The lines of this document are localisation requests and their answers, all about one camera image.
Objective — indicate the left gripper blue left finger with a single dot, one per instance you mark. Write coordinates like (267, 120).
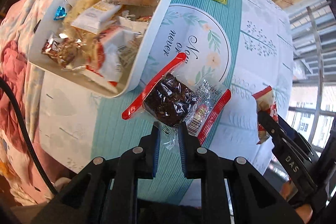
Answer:
(138, 163)

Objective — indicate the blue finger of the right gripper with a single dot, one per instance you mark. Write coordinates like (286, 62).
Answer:
(295, 162)
(298, 139)

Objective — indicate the orange oats protein bar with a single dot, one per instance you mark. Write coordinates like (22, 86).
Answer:
(95, 18)

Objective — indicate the blue foil candy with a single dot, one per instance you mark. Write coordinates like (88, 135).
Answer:
(61, 13)

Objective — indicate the brownie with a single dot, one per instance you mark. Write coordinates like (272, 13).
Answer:
(170, 100)

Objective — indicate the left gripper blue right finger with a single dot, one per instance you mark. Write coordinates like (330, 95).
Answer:
(201, 163)

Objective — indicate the red white cookies pack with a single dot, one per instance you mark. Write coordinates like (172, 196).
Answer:
(266, 102)

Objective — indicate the person's right hand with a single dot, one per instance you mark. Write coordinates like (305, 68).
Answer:
(288, 191)

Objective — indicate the red jujube snack bag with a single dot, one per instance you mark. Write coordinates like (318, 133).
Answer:
(111, 52)

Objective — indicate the person's left hand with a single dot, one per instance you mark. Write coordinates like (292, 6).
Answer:
(59, 185)

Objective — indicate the clear bag yellow puffs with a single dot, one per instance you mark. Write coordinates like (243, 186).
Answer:
(79, 7)

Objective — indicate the walnut snack clear red bag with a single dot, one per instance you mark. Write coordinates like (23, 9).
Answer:
(62, 51)

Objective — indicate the blue white patterned tablecloth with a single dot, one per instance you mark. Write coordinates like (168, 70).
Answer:
(246, 45)

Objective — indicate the metal window grille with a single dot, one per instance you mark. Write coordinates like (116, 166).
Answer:
(312, 100)

